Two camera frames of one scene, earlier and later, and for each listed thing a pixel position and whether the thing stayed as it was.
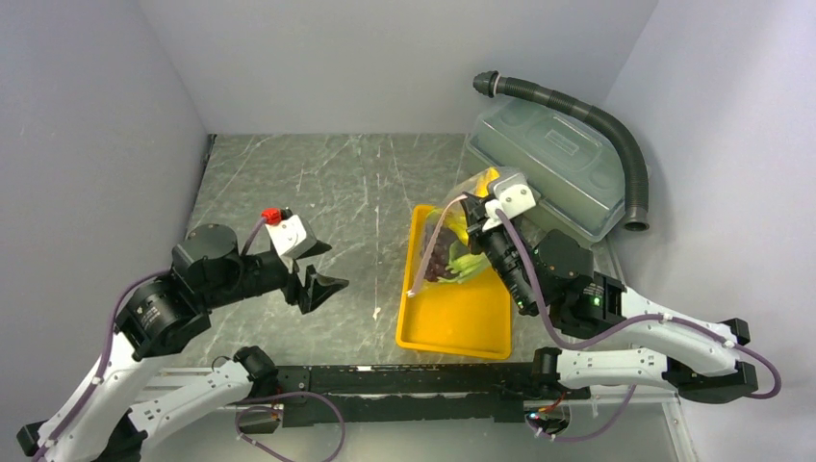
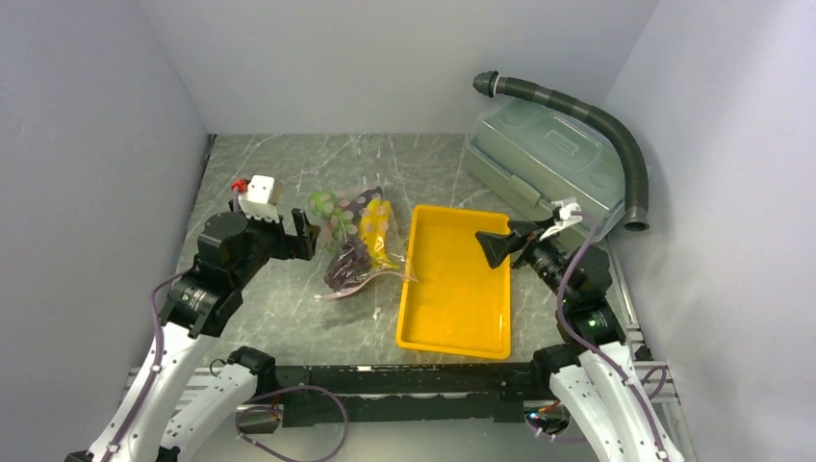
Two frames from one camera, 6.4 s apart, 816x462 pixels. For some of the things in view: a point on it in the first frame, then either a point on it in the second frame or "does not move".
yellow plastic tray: [471, 318] does not move
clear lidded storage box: [573, 164] does not move
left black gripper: [317, 289] → [290, 246]
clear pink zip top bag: [447, 256] → [363, 237]
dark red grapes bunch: [436, 269] → [353, 259]
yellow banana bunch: [455, 216] → [372, 225]
